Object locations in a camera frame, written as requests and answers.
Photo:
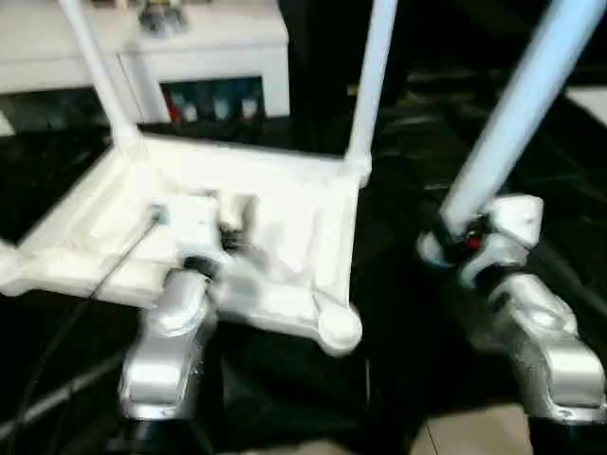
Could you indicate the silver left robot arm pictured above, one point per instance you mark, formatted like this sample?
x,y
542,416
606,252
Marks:
x,y
166,332

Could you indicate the white flat panel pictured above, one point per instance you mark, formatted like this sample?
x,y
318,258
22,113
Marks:
x,y
588,102

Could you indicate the white plastic table leg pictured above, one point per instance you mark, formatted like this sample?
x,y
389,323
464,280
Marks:
x,y
374,71
521,104
95,61

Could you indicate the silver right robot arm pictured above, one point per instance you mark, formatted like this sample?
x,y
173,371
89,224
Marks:
x,y
545,341

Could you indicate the white plastic table top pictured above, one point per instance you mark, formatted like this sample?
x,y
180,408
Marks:
x,y
284,213

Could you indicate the black folding table frame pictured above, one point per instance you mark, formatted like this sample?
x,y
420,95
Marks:
x,y
47,403

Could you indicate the black bundle in clear bag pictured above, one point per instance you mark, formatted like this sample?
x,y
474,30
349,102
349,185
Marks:
x,y
161,16

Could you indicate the white glass-door cabinet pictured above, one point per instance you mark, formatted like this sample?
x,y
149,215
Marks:
x,y
213,52

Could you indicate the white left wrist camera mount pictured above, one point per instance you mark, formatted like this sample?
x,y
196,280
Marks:
x,y
189,218

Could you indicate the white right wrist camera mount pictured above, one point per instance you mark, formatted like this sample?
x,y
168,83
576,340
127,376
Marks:
x,y
517,218

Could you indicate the black fabric backdrop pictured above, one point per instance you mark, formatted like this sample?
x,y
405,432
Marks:
x,y
322,47

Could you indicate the black plastic mat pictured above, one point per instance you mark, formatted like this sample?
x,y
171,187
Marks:
x,y
403,189

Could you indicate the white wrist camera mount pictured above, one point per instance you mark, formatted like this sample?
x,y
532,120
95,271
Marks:
x,y
189,218
517,218

